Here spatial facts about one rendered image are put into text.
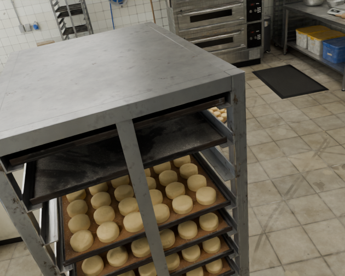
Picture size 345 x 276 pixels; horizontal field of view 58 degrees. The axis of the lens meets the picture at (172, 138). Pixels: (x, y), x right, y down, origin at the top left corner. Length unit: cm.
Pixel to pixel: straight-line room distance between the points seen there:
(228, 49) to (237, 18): 50
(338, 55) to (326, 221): 298
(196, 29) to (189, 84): 480
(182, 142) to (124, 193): 24
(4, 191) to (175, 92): 34
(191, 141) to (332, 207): 239
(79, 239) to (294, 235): 214
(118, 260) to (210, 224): 24
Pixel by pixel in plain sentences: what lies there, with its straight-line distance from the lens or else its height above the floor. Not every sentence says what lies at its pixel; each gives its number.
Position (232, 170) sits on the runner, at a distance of 71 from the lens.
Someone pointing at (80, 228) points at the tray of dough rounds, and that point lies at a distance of 79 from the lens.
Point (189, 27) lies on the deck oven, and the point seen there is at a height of 87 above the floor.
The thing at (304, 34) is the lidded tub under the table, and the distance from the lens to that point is 589.
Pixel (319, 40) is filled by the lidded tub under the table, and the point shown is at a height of 47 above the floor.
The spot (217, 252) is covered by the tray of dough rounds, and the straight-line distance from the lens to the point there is 92.
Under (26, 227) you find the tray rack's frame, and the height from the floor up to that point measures 163.
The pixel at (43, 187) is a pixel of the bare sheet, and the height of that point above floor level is 167.
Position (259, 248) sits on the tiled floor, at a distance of 260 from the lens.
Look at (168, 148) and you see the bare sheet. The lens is 67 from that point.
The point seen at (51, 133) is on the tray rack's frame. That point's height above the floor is 181.
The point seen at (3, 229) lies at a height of 21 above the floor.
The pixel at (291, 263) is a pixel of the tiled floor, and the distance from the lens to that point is 255.
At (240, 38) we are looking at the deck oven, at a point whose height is 54.
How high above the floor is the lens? 204
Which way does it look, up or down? 31 degrees down
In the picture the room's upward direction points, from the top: 10 degrees counter-clockwise
